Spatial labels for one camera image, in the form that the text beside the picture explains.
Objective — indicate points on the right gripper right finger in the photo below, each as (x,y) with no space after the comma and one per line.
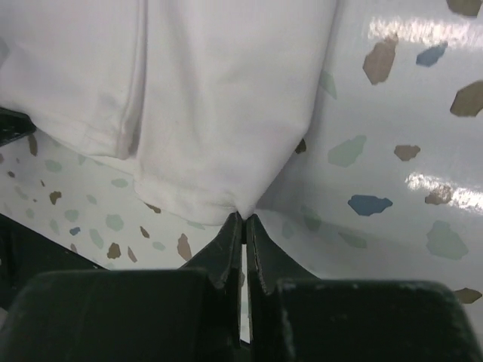
(296,316)

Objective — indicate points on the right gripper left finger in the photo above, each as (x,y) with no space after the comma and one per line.
(62,307)

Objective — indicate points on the white t shirt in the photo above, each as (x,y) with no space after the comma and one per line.
(210,98)

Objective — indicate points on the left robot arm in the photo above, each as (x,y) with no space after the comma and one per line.
(14,126)

